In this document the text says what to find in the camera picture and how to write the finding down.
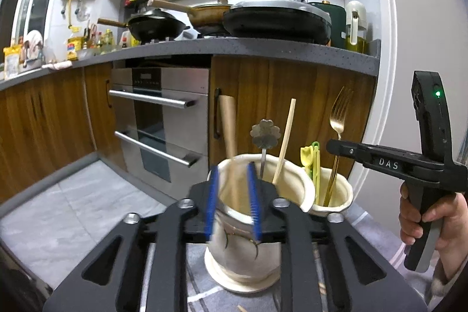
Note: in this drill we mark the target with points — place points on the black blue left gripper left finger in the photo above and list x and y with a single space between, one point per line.
141 264

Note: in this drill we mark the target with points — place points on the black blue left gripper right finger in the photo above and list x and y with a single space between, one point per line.
326 265

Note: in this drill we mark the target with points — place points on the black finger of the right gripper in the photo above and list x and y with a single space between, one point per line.
347 149

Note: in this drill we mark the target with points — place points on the yellow green silicone spatula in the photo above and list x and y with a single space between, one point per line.
316 169

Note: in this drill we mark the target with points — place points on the silver spoon flower handle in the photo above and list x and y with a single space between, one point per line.
265 136

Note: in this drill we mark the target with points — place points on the grey kitchen countertop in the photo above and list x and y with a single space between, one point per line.
264 48

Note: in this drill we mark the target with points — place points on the wooden kitchen cabinets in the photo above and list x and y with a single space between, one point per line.
59 119

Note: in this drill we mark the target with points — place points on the yellow spatula in holder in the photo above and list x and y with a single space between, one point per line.
307 157

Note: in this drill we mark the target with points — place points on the cream ceramic double utensil holder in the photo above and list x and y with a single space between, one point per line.
241 256

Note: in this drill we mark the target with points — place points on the grey striped table cloth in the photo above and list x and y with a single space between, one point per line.
204 294

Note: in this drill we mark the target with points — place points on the wooden chopstick in holder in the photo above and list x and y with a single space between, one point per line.
285 141

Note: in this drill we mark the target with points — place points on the white green kettle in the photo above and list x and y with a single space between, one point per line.
356 27

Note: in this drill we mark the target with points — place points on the large black lidded pan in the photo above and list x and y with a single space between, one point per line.
292 20

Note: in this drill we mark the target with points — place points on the stainless steel built-in oven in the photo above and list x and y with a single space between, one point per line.
162 125

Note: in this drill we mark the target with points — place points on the yellow food package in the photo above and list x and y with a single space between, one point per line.
11 62

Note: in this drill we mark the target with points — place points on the brown pan wooden handle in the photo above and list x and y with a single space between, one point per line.
207 20

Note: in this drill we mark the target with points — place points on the black wok wooden handle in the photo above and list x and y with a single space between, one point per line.
153 25

